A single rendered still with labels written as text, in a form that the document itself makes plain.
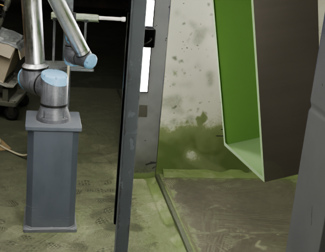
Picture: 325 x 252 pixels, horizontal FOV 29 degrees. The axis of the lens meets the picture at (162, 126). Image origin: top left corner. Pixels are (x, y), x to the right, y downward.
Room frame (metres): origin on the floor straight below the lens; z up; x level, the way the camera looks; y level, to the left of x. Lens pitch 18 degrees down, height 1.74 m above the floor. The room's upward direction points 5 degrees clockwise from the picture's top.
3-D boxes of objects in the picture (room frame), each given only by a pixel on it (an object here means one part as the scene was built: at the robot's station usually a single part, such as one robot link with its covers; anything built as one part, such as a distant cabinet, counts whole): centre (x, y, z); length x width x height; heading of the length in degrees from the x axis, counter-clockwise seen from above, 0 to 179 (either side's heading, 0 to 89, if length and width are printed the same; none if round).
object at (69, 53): (3.69, 0.57, 0.96); 0.12 x 0.09 x 0.12; 47
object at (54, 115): (3.39, 0.62, 0.69); 0.19 x 0.19 x 0.10
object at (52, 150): (3.39, 0.62, 0.32); 0.31 x 0.31 x 0.64; 12
